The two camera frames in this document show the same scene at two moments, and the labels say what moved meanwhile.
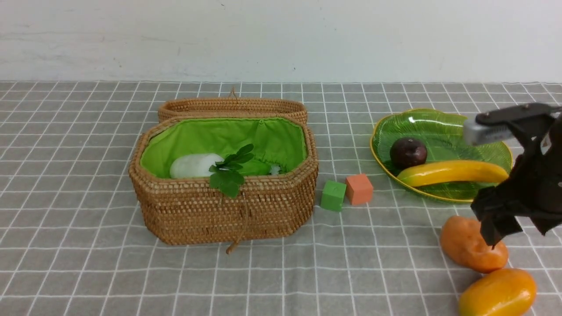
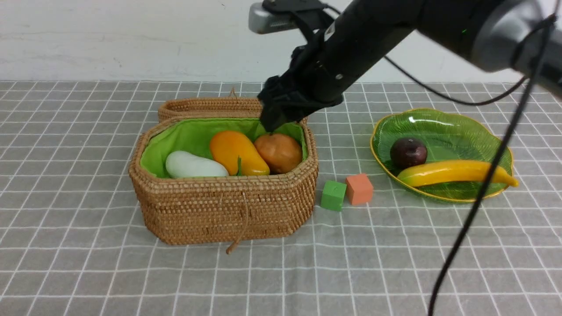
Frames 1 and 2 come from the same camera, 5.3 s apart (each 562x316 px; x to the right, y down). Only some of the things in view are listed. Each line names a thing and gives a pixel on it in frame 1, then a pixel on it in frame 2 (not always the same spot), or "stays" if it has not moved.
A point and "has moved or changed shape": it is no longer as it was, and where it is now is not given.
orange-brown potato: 462,238 → 281,152
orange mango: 502,292 → 226,146
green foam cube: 333,195 stays
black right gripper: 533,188 → 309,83
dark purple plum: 405,152 stays
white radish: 194,165 has moved or changed shape
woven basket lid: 232,106 stays
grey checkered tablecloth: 69,246 stays
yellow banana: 461,170 stays
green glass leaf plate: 444,134 stays
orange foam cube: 359,189 stays
